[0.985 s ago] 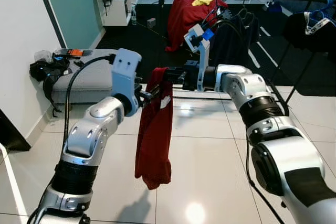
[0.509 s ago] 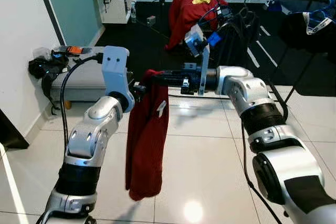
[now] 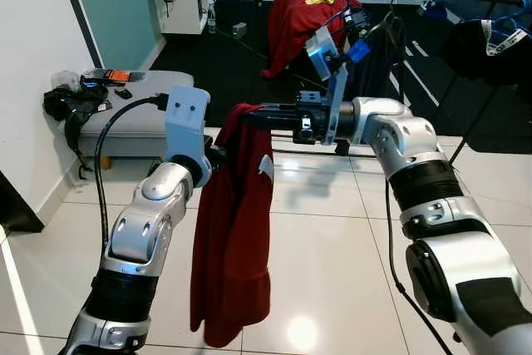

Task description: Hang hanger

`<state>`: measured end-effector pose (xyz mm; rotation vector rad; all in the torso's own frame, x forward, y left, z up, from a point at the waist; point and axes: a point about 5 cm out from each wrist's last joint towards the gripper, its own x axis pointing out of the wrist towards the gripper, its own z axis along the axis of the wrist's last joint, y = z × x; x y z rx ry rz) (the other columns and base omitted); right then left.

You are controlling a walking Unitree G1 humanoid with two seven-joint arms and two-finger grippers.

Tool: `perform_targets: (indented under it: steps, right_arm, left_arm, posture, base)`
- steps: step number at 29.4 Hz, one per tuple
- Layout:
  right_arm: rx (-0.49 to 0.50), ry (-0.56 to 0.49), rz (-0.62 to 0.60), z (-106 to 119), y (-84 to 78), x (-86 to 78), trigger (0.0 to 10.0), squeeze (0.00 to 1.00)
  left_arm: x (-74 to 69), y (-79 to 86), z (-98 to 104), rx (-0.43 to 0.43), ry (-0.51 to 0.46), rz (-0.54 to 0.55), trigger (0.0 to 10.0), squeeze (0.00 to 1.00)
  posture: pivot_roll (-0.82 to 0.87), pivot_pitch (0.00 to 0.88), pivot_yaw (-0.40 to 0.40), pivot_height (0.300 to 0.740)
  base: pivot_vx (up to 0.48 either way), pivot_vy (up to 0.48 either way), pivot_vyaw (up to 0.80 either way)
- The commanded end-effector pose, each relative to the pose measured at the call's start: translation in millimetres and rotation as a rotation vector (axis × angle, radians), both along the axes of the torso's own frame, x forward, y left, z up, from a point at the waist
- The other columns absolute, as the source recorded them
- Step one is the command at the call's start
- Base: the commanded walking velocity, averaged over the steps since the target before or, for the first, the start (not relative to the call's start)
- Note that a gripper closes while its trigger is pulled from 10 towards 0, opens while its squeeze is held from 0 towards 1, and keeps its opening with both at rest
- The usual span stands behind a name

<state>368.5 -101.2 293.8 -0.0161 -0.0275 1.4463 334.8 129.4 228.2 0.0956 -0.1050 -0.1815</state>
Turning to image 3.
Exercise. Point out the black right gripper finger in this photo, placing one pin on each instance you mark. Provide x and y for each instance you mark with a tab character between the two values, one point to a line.
270	110
278	123

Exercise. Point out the navy blue t-shirt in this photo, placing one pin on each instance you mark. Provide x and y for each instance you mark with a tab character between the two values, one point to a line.
382	64

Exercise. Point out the red t-shirt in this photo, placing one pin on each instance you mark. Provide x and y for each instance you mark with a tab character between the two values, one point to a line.
233	247

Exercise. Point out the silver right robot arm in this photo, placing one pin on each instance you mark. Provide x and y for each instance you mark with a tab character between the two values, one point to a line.
449	247

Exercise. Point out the blue plastic hanger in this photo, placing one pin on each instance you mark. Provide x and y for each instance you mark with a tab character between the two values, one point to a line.
490	35

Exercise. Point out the black rug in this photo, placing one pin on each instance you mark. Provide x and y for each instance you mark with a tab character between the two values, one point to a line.
224	64

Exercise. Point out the blue tape tag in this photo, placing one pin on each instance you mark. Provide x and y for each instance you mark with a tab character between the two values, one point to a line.
358	50

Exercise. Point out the red blanket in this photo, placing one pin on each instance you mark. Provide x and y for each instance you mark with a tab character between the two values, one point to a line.
291	31

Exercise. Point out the small grey box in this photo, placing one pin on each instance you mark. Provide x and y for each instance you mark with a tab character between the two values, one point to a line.
239	31

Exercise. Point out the black machine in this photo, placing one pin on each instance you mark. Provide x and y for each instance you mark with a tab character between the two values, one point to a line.
357	22

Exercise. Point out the clear water bottle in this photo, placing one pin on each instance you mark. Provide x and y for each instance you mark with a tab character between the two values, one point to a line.
211	18

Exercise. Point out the small black item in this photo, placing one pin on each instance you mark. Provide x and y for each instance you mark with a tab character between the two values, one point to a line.
123	93

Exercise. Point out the orange black device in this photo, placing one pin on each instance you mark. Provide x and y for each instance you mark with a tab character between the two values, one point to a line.
116	76

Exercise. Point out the white shelf cabinet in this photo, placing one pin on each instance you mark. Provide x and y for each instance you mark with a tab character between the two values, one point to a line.
191	6

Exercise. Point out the black bag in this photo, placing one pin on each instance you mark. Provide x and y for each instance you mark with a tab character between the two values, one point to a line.
71	106

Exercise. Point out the black garment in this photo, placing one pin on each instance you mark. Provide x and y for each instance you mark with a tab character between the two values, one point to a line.
470	51

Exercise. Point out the clear plastic bag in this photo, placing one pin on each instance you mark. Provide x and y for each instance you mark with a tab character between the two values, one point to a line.
65	79

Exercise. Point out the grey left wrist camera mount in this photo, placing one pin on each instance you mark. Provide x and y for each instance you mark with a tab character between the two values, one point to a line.
187	118

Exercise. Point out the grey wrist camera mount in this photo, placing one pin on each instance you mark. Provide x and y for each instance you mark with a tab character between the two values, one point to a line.
187	118
320	51

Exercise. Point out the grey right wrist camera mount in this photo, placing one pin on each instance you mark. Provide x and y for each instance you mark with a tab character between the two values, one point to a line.
320	51

